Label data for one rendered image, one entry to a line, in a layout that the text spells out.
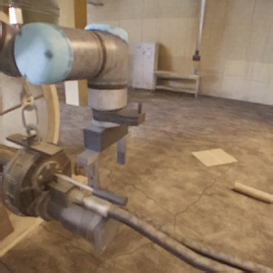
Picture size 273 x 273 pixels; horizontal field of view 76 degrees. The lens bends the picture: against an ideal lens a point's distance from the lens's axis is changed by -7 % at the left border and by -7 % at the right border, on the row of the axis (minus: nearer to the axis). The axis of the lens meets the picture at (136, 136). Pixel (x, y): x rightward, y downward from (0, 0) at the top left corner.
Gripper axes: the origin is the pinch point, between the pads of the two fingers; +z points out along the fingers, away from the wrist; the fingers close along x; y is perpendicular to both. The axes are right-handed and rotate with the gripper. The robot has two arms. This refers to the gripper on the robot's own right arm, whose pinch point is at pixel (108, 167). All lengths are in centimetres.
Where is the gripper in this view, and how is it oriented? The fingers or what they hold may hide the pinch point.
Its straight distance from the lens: 51.8
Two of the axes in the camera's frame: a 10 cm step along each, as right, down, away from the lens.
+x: -4.3, 3.4, -8.3
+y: -9.0, -2.1, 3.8
